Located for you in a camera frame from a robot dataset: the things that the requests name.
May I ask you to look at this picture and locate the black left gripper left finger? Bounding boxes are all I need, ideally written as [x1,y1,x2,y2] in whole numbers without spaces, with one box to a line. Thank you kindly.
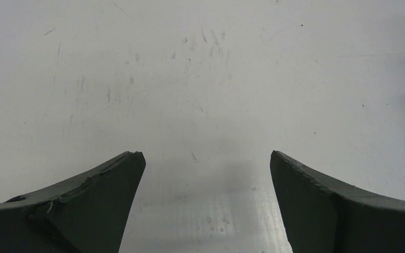
[0,152,146,252]

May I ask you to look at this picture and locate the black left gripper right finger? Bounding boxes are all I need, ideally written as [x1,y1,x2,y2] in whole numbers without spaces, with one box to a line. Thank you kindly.
[270,151,405,252]

